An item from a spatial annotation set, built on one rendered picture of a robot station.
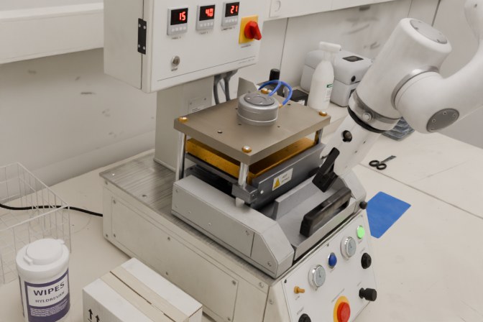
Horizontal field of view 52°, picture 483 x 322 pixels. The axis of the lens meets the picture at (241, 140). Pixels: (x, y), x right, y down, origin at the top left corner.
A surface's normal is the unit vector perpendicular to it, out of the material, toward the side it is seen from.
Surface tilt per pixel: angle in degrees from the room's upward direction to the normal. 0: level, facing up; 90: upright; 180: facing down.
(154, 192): 0
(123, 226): 90
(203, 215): 90
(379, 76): 82
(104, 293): 2
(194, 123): 0
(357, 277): 65
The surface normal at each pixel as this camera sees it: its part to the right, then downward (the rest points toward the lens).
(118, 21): -0.63, 0.28
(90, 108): 0.76, 0.36
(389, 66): -0.79, 0.05
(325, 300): 0.74, -0.05
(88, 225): 0.11, -0.89
